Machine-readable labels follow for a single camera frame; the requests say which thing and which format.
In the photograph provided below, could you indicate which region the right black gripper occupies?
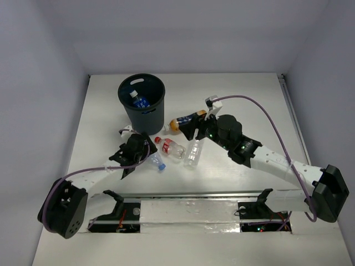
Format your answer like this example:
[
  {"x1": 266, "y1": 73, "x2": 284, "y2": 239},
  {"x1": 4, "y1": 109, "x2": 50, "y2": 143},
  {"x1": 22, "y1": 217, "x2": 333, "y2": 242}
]
[{"x1": 179, "y1": 109, "x2": 231, "y2": 151}]

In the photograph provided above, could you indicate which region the light blue label water bottle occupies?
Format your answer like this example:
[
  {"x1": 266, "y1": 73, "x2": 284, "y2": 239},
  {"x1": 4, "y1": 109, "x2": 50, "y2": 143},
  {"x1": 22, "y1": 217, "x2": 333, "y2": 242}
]
[{"x1": 148, "y1": 152, "x2": 166, "y2": 171}]

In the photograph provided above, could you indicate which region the dark blue label bottle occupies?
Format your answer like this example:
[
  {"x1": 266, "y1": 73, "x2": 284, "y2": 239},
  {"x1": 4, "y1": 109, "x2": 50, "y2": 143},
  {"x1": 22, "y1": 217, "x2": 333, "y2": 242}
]
[{"x1": 130, "y1": 90, "x2": 150, "y2": 109}]

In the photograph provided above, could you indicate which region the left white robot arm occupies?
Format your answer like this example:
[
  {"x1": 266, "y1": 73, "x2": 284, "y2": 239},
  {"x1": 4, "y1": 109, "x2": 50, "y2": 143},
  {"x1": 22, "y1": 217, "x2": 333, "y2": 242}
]
[{"x1": 37, "y1": 129, "x2": 157, "y2": 239}]

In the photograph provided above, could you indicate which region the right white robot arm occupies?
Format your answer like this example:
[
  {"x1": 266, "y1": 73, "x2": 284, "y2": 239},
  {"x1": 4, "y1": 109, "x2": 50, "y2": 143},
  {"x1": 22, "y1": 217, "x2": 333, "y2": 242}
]
[{"x1": 179, "y1": 115, "x2": 349, "y2": 223}]

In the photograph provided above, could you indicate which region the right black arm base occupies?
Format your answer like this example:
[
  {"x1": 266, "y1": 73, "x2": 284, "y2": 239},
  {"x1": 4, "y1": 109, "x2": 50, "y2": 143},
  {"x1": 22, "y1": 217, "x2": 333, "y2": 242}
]
[{"x1": 237, "y1": 188, "x2": 288, "y2": 221}]

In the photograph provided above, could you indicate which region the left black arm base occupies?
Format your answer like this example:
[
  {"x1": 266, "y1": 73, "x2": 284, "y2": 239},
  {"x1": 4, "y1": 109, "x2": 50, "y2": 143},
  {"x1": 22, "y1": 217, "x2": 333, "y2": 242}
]
[{"x1": 85, "y1": 190, "x2": 124, "y2": 228}]

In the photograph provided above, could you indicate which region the dark grey plastic bin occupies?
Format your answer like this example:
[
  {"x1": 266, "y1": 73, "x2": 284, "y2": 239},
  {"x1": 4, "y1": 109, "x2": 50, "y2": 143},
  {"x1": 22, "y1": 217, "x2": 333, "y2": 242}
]
[{"x1": 118, "y1": 73, "x2": 165, "y2": 135}]

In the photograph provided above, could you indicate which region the clear unlabelled plastic bottle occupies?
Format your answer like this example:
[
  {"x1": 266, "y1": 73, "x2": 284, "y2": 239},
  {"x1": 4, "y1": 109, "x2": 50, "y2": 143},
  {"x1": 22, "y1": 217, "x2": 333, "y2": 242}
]
[{"x1": 184, "y1": 130, "x2": 204, "y2": 170}]

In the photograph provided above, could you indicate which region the orange drink bottle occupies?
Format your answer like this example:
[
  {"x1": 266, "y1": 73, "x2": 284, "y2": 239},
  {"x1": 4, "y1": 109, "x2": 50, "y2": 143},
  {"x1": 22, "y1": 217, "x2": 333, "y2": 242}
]
[{"x1": 164, "y1": 110, "x2": 207, "y2": 133}]

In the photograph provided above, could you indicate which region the red label clear bottle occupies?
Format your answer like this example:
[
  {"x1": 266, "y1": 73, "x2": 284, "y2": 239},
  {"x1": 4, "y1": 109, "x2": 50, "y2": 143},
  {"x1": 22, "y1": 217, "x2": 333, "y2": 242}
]
[{"x1": 154, "y1": 136, "x2": 186, "y2": 163}]

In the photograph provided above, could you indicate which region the white foam block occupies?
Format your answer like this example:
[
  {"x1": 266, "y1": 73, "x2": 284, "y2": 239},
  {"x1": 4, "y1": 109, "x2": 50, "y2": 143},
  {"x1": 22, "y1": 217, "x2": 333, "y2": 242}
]
[{"x1": 139, "y1": 199, "x2": 240, "y2": 234}]

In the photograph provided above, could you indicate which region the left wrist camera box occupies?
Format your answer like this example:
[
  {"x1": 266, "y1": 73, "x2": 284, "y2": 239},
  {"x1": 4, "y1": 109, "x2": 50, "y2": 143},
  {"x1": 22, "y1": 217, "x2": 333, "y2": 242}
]
[{"x1": 119, "y1": 125, "x2": 133, "y2": 137}]

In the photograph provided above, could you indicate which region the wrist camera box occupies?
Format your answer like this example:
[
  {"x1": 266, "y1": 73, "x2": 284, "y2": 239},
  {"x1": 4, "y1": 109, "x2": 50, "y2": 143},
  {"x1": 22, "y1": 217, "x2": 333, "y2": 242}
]
[
  {"x1": 119, "y1": 125, "x2": 133, "y2": 137},
  {"x1": 205, "y1": 95, "x2": 222, "y2": 120}
]

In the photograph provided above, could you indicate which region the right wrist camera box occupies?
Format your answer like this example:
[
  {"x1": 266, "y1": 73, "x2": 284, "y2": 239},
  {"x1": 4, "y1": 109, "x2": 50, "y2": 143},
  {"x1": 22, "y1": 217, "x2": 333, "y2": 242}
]
[{"x1": 205, "y1": 95, "x2": 222, "y2": 120}]

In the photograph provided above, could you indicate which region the aluminium rail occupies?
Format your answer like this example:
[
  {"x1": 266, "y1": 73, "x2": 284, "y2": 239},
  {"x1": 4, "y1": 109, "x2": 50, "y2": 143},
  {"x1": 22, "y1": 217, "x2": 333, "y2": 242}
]
[{"x1": 121, "y1": 190, "x2": 296, "y2": 199}]

